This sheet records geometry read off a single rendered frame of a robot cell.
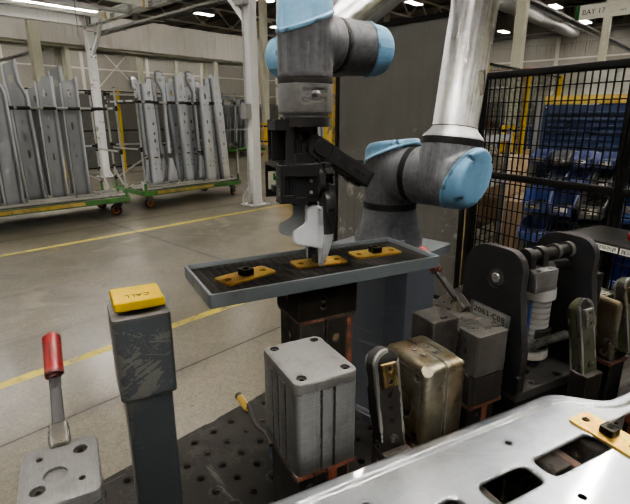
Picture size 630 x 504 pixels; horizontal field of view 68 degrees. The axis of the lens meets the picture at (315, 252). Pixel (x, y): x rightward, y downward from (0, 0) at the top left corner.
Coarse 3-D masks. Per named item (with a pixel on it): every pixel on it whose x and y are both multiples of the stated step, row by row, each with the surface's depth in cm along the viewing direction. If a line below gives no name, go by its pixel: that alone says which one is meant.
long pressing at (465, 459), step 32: (512, 416) 61; (544, 416) 62; (608, 416) 62; (416, 448) 55; (448, 448) 56; (480, 448) 56; (512, 448) 56; (544, 448) 56; (608, 448) 56; (352, 480) 50; (384, 480) 51; (416, 480) 51; (448, 480) 51; (480, 480) 51; (544, 480) 51; (576, 480) 51; (608, 480) 51
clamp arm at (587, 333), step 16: (576, 304) 73; (592, 304) 74; (576, 320) 73; (592, 320) 73; (576, 336) 73; (592, 336) 74; (576, 352) 74; (592, 352) 74; (576, 368) 74; (592, 368) 74
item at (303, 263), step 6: (312, 258) 72; (330, 258) 74; (336, 258) 74; (342, 258) 74; (294, 264) 71; (300, 264) 71; (306, 264) 71; (312, 264) 71; (324, 264) 71; (330, 264) 71; (336, 264) 72
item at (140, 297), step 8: (120, 288) 62; (128, 288) 62; (136, 288) 62; (144, 288) 62; (152, 288) 62; (112, 296) 59; (120, 296) 59; (128, 296) 59; (136, 296) 59; (144, 296) 59; (152, 296) 59; (160, 296) 59; (112, 304) 58; (120, 304) 57; (128, 304) 57; (136, 304) 58; (144, 304) 58; (152, 304) 58; (160, 304) 59
